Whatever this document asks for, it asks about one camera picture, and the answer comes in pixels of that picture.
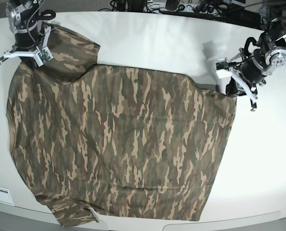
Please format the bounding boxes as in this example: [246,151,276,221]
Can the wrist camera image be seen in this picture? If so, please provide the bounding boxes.
[34,47,53,67]
[216,58,232,79]

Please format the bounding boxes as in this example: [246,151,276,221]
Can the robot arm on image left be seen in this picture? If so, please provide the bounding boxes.
[0,0,56,70]

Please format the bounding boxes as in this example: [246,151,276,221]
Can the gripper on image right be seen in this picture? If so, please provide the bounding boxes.
[225,52,258,111]

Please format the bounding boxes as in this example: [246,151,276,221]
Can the white label on table edge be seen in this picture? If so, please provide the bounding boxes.
[0,187,14,206]

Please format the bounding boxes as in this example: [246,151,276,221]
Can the black cable clutter background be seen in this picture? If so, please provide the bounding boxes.
[110,0,272,30]

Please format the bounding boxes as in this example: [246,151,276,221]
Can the camouflage T-shirt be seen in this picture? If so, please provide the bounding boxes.
[6,25,236,227]

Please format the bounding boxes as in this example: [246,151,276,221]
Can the white power strip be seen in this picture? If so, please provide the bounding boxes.
[176,3,196,13]

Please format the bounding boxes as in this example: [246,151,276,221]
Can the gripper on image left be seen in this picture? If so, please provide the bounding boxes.
[0,26,51,70]

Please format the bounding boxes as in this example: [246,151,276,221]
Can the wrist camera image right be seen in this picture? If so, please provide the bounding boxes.
[216,58,232,79]

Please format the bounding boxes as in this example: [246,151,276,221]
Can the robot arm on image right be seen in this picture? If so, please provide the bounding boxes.
[224,17,286,111]

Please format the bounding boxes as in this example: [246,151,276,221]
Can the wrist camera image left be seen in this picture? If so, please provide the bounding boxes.
[34,47,53,67]

